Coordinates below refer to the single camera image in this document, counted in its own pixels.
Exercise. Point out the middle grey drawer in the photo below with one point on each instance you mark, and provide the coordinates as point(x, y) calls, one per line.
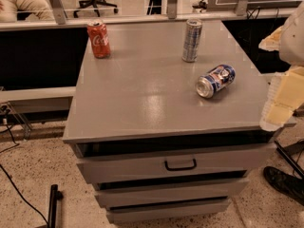
point(194, 190)

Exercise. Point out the grey drawer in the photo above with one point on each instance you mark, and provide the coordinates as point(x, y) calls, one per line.
point(177, 210)
point(194, 190)

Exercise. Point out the black shoe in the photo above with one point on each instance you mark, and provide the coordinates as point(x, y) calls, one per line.
point(284, 183)

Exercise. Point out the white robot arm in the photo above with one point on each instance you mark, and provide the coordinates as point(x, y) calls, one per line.
point(288, 39)

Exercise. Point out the red coke can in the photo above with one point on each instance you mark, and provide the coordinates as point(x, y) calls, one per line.
point(97, 33)

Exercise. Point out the grey drawer cabinet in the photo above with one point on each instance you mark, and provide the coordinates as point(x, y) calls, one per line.
point(143, 99)

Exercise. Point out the metal railing post middle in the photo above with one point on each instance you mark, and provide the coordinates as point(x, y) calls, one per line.
point(172, 8)

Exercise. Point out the bottom grey drawer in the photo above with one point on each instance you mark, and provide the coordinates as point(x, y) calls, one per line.
point(177, 210)

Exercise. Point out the top drawer with handle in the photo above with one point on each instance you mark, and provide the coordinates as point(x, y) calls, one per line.
point(168, 164)

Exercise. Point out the metal railing post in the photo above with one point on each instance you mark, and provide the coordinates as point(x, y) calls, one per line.
point(58, 11)
point(172, 8)

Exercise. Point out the black stand post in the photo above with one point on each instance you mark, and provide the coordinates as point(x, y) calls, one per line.
point(54, 197)

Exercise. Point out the black office chair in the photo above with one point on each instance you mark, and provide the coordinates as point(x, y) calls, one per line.
point(84, 4)

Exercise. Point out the metal railing post left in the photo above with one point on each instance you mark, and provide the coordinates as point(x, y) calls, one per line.
point(58, 11)

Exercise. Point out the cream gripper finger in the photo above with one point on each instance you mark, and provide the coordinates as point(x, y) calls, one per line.
point(285, 96)

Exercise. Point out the seated person beige trousers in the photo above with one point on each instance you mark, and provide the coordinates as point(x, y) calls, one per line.
point(9, 8)

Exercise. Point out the blue pepsi can lying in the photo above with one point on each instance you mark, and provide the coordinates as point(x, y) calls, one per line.
point(215, 80)

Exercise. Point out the silver blue redbull can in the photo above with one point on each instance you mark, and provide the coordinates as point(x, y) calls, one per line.
point(191, 40)

